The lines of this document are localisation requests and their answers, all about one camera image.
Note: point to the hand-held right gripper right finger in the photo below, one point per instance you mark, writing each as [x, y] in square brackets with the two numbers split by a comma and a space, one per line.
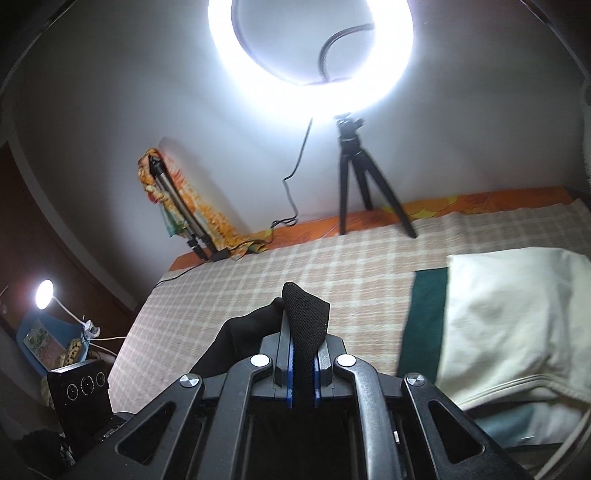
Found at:
[316, 376]

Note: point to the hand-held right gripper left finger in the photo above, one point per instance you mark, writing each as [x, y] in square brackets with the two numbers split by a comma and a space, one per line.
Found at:
[289, 369]

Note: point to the black garment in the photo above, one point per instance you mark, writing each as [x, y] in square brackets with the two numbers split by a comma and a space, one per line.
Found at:
[304, 323]

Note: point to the floral printed box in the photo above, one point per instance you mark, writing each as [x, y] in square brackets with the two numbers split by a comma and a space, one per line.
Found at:
[44, 346]

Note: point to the blue chair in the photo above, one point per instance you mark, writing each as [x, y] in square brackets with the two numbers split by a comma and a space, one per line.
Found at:
[27, 337]

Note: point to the white desk lamp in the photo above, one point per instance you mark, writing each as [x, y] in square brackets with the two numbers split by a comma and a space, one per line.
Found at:
[48, 295]

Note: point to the beige plaid blanket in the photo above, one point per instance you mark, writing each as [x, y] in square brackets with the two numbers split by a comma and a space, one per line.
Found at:
[286, 263]

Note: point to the colourful patterned cloth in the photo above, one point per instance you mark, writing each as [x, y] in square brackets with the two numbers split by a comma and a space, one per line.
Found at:
[207, 207]

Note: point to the orange bed sheet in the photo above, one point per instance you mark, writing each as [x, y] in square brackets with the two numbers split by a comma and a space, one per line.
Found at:
[415, 207]

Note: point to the folded metal stand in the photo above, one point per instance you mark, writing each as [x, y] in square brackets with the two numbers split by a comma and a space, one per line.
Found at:
[178, 207]

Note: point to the cream and green garment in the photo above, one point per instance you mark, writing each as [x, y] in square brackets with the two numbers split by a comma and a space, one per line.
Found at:
[508, 318]

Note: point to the black tripod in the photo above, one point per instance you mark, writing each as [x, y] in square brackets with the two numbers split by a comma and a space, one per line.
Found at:
[353, 175]

